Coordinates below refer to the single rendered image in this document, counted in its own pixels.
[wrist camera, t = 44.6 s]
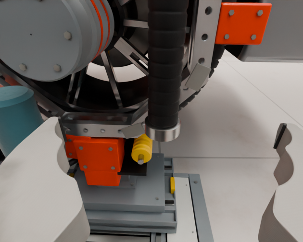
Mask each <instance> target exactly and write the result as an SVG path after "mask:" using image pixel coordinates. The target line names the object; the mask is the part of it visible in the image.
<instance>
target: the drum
mask: <svg viewBox="0 0 303 242"><path fill-rule="evenodd" d="M113 35H114V16H113V12H112V10H111V7H110V5H109V3H108V1H107V0H0V59H1V60H2V61H3V62H4V63H5V64H6V65H8V66H9V67H10V68H11V69H13V70H14V71H16V72H17V73H19V74H21V75H22V76H25V77H27V78H29V79H33V80H36V81H41V82H53V81H58V80H61V79H63V78H65V77H67V76H68V75H70V74H73V73H76V72H78V71H80V70H82V69H83V68H85V67H86V66H87V65H88V64H90V63H91V62H92V61H93V60H94V59H95V58H96V57H97V56H99V55H100V54H101V53H102V52H103V51H104V50H105V49H106V48H107V47H108V46H109V44H110V42H111V40H112V38H113Z"/></svg>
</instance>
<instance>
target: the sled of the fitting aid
mask: <svg viewBox="0 0 303 242"><path fill-rule="evenodd" d="M78 167H79V163H77V164H76V166H75V168H74V170H73V171H72V173H70V175H69V176H70V177H72V178H74V175H75V173H76V171H77V169H78ZM164 194H165V209H164V212H163V213H162V212H140V211H119V210H97V209H85V212H86V215H87V218H88V223H89V226H90V229H91V230H119V231H139V232H159V233H176V232H177V205H176V192H175V178H174V165H173V158H169V157H164Z"/></svg>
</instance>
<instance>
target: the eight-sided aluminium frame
mask: <svg viewBox="0 0 303 242"><path fill-rule="evenodd" d="M221 2H222V0H194V6H193V16H192V25H191V34H190V43H189V56H188V65H187V67H186V68H185V69H184V70H183V71H182V73H181V76H182V79H181V86H180V98H179V104H181V103H182V102H183V101H185V100H186V99H187V98H188V97H190V96H191V95H192V94H194V93H195V92H196V91H197V92H198V91H199V89H200V88H201V87H202V86H204V85H205V84H206V83H207V82H208V79H209V73H210V71H211V68H210V67H211V62H212V56H213V50H214V44H215V36H216V31H217V25H218V19H219V14H220V8H221ZM205 9H206V12H205ZM13 85H19V86H25V87H27V88H29V89H31V90H33V91H34V98H35V101H36V103H37V106H38V109H39V111H40V114H41V116H42V118H43V121H44V122H45V121H46V120H47V119H48V118H50V117H61V120H62V123H63V128H64V131H65V134H68V135H74V136H89V137H120V138H126V139H128V138H138V137H140V136H141V135H142V134H145V118H146V117H147V116H148V102H146V103H145V104H144V105H143V106H142V107H141V108H139V109H138V110H137V111H136V112H135V113H134V114H124V113H89V112H66V111H64V110H62V109H61V108H60V107H58V106H57V105H55V104H54V103H53V102H51V101H50V100H49V99H47V98H46V97H45V96H43V95H42V94H41V93H40V92H38V91H37V90H35V89H34V88H33V87H31V86H30V85H29V84H27V83H26V82H25V81H23V80H22V79H21V78H19V77H18V76H17V75H15V74H14V73H13V72H11V71H10V70H8V69H7V68H6V67H4V66H3V65H2V64H1V63H0V87H6V86H13Z"/></svg>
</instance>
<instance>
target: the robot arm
mask: <svg viewBox="0 0 303 242"><path fill-rule="evenodd" d="M65 142H67V138H66V135H65V131H64V128H63V123H62V120H61V117H50V118H48V119H47V120H46V121H45V122H44V123H43V124H41V125H40V126H39V127H38V128H37V129H36V130H34V131H33V132H32V133H31V134H30V135H29V136H28V137H27V138H26V139H24V140H23V141H22V142H21V143H20V144H19V145H18V146H17V147H16V148H15V149H14V150H13V151H12V152H11V153H10V154H9V155H8V156H7V157H6V158H5V160H4V161H3V162H2V163H1V165H0V242H86V240H87V239H88V237H89V235H90V226H89V223H88V218H87V215H86V212H85V208H84V205H83V202H82V198H81V195H80V191H79V188H78V185H77V182H76V180H75V179H74V178H72V177H70V176H69V175H67V172H68V170H69V168H70V165H69V162H68V159H67V155H66V152H65V149H64V144H65ZM273 148H274V149H276V151H277V153H278V155H279V157H280V160H279V162H278V164H277V166H276V168H275V170H274V173H273V174H274V177H275V178H276V180H277V182H278V185H279V186H278V187H277V188H276V190H275V192H274V194H273V196H272V198H271V200H270V202H269V204H268V206H267V207H266V209H265V211H264V213H263V215H262V219H261V224H260V229H259V233H258V241H259V242H303V130H302V129H301V128H299V127H298V126H297V125H295V124H292V123H280V125H279V127H278V130H277V134H276V138H275V143H274V147H273Z"/></svg>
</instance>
